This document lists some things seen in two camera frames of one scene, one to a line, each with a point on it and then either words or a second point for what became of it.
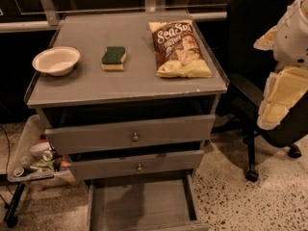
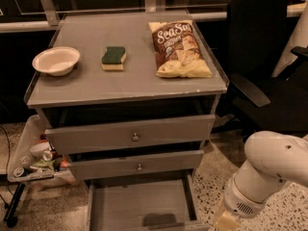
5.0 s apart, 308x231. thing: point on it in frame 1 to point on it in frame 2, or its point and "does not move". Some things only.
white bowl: [57, 61] does not move
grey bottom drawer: [152, 203] does not move
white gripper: [293, 38] to [240, 200]
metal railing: [153, 4] does not move
